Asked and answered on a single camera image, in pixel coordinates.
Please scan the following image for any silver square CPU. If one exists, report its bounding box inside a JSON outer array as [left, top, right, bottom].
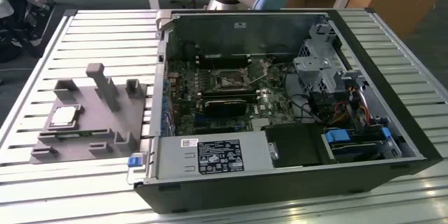
[[48, 105, 82, 128]]

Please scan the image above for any black RAM slot bank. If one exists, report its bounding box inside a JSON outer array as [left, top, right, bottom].
[[196, 53, 253, 69], [200, 90, 258, 102]]

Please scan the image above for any CPU socket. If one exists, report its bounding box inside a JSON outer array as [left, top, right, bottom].
[[213, 69, 250, 91]]

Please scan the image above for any grey parts rack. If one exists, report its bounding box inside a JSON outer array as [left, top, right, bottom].
[[29, 62, 148, 166]]

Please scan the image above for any green RAM stick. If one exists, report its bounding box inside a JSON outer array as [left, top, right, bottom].
[[54, 130, 94, 138]]

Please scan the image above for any blue case latch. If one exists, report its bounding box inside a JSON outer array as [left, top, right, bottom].
[[128, 156, 145, 168]]

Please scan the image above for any black graphics card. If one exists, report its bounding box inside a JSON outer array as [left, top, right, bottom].
[[204, 99, 248, 118]]

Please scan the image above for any white barcode label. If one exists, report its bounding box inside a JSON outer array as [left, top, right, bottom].
[[180, 137, 200, 148]]

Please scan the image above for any silver power supply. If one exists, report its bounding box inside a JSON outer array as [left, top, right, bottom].
[[153, 132, 276, 179]]

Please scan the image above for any thin metal locking lever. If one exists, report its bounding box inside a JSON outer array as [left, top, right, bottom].
[[249, 72, 269, 83]]

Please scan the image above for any metal socket cover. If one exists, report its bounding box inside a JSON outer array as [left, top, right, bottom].
[[244, 60, 272, 83]]

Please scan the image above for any black rating label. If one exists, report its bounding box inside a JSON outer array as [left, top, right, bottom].
[[197, 138, 244, 175]]

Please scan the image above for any green motherboard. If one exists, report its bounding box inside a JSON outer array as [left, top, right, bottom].
[[164, 56, 302, 137]]

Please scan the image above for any silver chipset heatsink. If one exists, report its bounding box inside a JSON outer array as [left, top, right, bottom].
[[249, 118, 270, 131]]

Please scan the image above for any silver drive cage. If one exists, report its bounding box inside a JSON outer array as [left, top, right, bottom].
[[290, 22, 342, 97]]

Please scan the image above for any black plastic shroud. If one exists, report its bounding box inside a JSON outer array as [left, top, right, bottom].
[[264, 123, 332, 168]]

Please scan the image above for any black open PC case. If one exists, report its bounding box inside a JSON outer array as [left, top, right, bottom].
[[132, 7, 444, 215]]

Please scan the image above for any blue disk carrier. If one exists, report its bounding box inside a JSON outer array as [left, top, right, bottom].
[[324, 127, 352, 146]]

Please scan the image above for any grey case handle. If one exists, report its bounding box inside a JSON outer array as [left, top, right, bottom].
[[154, 10, 174, 31]]

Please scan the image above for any coloured wire bundle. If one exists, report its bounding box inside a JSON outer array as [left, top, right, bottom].
[[328, 102, 372, 125]]

